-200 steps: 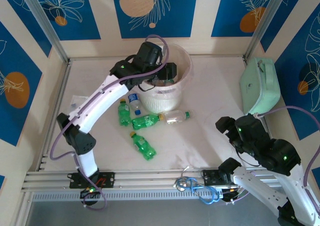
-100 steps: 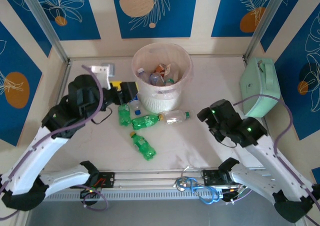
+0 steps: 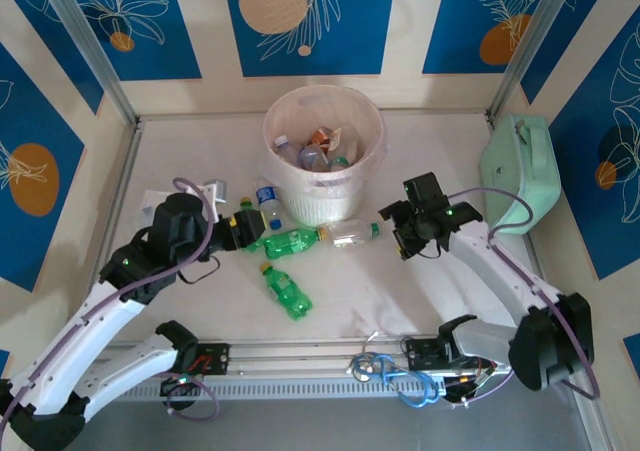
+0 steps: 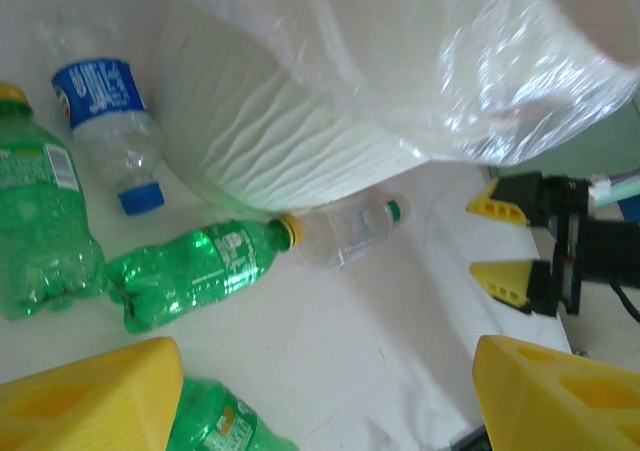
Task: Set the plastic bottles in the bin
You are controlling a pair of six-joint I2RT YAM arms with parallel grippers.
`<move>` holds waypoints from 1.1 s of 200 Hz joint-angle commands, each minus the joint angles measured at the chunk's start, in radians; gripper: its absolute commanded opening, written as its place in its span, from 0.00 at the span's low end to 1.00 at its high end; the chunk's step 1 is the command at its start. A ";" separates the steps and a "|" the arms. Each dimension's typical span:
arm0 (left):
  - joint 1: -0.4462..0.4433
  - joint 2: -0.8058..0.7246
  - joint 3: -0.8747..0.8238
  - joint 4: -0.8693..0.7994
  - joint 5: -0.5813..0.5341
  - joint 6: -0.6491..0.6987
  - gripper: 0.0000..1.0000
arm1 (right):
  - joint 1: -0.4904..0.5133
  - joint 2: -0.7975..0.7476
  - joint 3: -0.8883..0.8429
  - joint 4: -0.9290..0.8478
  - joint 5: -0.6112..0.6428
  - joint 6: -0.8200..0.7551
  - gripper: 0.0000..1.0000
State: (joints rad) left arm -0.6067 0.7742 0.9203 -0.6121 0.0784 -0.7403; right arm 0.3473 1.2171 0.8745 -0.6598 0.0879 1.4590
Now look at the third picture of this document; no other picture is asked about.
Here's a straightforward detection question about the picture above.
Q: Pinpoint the green Sprite bottle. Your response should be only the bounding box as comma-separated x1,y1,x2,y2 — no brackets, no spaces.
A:
260,225,332,263
257,261,315,322
238,196,268,255

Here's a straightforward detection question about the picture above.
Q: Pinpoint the clear bottle green cap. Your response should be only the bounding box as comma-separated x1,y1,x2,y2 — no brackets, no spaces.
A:
326,219,384,254

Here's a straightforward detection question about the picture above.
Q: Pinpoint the white plastic bin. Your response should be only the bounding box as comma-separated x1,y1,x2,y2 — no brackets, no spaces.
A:
262,85,390,228

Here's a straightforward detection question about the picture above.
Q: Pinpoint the clear plastic packet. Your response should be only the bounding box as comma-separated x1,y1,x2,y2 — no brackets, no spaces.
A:
139,188,169,229

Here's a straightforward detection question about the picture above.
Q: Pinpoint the Pepsi bottle blue label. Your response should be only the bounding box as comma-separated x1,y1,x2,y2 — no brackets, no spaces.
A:
254,182,285,231

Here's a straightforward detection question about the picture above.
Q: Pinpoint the aluminium table edge strip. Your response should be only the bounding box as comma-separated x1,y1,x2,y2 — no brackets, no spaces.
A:
84,119,146,345

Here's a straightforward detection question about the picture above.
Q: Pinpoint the mint green zipper case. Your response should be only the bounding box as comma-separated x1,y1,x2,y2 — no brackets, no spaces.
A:
478,113,563,237

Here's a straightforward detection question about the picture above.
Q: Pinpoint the thin black cable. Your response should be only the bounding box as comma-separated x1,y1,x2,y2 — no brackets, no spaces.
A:
414,240,444,261
176,255,224,285

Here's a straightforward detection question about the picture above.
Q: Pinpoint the purple cable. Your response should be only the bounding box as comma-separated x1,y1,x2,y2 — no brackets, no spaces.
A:
446,186,602,402
0,176,214,423
446,355,519,409
165,370,223,423

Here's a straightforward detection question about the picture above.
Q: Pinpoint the white cable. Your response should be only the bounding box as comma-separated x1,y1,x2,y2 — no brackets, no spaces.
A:
345,330,382,379

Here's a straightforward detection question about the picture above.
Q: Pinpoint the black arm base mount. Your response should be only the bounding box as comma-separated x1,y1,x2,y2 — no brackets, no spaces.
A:
158,341,233,413
403,337,501,406

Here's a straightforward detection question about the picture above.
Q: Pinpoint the aluminium mounting rail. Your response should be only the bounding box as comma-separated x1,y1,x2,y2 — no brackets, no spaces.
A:
74,339,594,378

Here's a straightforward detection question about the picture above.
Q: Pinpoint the blue cable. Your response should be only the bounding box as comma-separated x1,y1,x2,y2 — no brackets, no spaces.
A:
349,352,443,411

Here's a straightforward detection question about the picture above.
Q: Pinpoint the grey slotted cable duct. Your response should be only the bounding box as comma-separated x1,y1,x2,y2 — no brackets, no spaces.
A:
106,374,452,404

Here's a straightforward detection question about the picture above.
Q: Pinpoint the aluminium frame post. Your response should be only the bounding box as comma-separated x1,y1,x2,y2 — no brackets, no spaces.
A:
486,0,582,123
36,0,141,129

